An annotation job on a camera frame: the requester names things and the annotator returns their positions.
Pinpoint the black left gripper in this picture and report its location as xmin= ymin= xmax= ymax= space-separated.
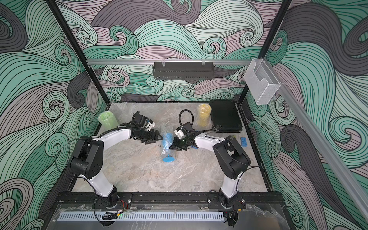
xmin=138 ymin=129 xmax=163 ymax=144

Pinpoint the blue plastic wine glass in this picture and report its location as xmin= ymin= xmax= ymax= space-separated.
xmin=161 ymin=133 xmax=175 ymax=163

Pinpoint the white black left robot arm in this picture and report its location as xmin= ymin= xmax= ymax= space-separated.
xmin=68 ymin=111 xmax=163 ymax=209

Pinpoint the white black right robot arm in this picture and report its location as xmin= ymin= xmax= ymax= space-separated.
xmin=170 ymin=122 xmax=251 ymax=209

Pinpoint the black hard case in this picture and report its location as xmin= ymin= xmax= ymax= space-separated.
xmin=209 ymin=100 xmax=242 ymax=133

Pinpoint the blue toy brick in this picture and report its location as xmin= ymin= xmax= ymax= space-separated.
xmin=240 ymin=137 xmax=248 ymax=147

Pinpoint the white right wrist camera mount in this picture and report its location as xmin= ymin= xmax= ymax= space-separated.
xmin=174 ymin=128 xmax=185 ymax=139

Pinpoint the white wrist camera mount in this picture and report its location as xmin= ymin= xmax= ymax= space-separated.
xmin=174 ymin=128 xmax=185 ymax=139
xmin=145 ymin=120 xmax=155 ymax=131

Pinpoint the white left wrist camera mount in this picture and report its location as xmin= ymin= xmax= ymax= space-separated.
xmin=145 ymin=120 xmax=155 ymax=131

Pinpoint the black wall tray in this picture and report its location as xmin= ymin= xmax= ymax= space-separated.
xmin=152 ymin=61 xmax=215 ymax=81

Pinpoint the black frame post right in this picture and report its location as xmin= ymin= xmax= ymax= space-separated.
xmin=237 ymin=0 xmax=294 ymax=104

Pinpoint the black frame post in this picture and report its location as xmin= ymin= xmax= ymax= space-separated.
xmin=45 ymin=0 xmax=111 ymax=105
xmin=237 ymin=0 xmax=294 ymax=104

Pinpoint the clear acrylic wall box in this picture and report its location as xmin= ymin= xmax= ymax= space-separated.
xmin=244 ymin=58 xmax=281 ymax=105

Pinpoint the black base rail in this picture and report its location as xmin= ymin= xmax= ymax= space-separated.
xmin=56 ymin=192 xmax=284 ymax=209

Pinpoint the white slotted cable duct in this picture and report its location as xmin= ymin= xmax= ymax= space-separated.
xmin=57 ymin=211 xmax=225 ymax=222

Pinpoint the black frame post left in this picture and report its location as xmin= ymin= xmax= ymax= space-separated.
xmin=45 ymin=0 xmax=111 ymax=105

